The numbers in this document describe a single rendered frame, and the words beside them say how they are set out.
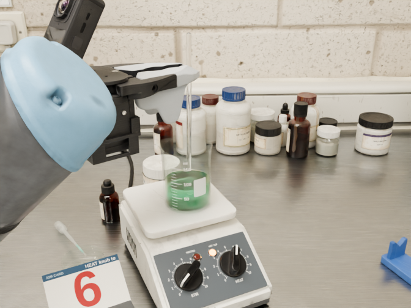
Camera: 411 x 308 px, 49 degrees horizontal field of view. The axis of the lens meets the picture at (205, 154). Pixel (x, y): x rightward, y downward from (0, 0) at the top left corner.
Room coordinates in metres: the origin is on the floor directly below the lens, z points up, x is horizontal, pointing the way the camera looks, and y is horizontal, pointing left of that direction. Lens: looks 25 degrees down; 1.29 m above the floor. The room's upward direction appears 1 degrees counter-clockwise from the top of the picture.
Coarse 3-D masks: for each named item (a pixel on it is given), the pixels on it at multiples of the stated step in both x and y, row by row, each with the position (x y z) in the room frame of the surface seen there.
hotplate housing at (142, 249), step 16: (128, 208) 0.52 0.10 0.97; (128, 224) 0.49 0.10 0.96; (224, 224) 0.48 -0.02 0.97; (240, 224) 0.48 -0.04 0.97; (128, 240) 0.50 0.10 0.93; (144, 240) 0.45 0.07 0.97; (160, 240) 0.45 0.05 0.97; (176, 240) 0.45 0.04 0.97; (192, 240) 0.45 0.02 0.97; (208, 240) 0.45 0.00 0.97; (144, 256) 0.43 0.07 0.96; (256, 256) 0.45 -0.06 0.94; (144, 272) 0.43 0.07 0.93; (160, 288) 0.39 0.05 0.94; (160, 304) 0.38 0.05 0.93; (224, 304) 0.39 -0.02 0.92; (240, 304) 0.39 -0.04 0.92; (256, 304) 0.41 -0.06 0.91
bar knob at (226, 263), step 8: (232, 248) 0.43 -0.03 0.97; (224, 256) 0.43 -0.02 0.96; (232, 256) 0.42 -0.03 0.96; (240, 256) 0.43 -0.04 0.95; (224, 264) 0.42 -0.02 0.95; (232, 264) 0.41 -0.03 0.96; (240, 264) 0.43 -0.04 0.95; (224, 272) 0.41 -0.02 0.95; (232, 272) 0.41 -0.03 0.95; (240, 272) 0.42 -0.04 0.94
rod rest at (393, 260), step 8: (400, 240) 0.49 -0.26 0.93; (392, 248) 0.48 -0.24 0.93; (400, 248) 0.49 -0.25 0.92; (384, 256) 0.49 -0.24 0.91; (392, 256) 0.48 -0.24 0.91; (400, 256) 0.49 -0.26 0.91; (408, 256) 0.49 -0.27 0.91; (384, 264) 0.48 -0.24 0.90; (392, 264) 0.47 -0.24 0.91; (400, 264) 0.47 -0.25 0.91; (408, 264) 0.47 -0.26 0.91; (400, 272) 0.46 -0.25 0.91; (408, 272) 0.46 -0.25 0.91; (408, 280) 0.45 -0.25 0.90
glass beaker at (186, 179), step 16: (160, 144) 0.51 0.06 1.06; (176, 144) 0.53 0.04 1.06; (192, 144) 0.53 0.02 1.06; (208, 144) 0.51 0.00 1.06; (176, 160) 0.47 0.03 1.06; (192, 160) 0.47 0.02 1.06; (208, 160) 0.49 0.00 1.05; (176, 176) 0.48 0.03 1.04; (192, 176) 0.47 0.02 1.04; (208, 176) 0.49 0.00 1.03; (176, 192) 0.48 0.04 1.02; (192, 192) 0.47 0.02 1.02; (208, 192) 0.49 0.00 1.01; (176, 208) 0.48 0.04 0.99; (192, 208) 0.47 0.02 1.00
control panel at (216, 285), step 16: (224, 240) 0.45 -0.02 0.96; (240, 240) 0.46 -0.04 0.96; (160, 256) 0.42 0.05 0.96; (176, 256) 0.43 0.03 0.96; (192, 256) 0.43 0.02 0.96; (208, 256) 0.43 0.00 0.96; (160, 272) 0.41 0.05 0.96; (208, 272) 0.41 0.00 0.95; (256, 272) 0.42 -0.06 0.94; (176, 288) 0.39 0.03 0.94; (208, 288) 0.40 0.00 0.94; (224, 288) 0.40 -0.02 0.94; (240, 288) 0.40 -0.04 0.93; (256, 288) 0.41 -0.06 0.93; (176, 304) 0.38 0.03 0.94; (192, 304) 0.38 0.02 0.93; (208, 304) 0.38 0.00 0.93
